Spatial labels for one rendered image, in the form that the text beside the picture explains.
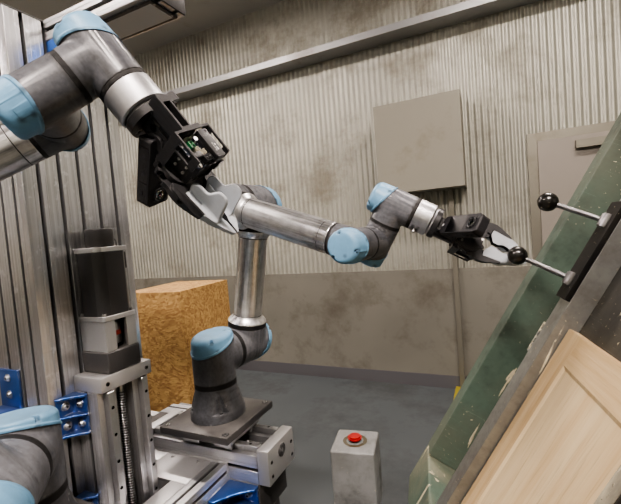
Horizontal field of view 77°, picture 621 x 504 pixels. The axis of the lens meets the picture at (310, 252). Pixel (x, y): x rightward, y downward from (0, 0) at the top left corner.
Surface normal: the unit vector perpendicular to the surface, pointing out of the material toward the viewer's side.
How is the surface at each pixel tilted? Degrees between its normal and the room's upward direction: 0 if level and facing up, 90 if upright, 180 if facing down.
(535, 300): 90
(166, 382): 90
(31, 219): 90
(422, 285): 90
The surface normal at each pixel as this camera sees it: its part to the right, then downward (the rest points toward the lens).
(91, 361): -0.42, 0.08
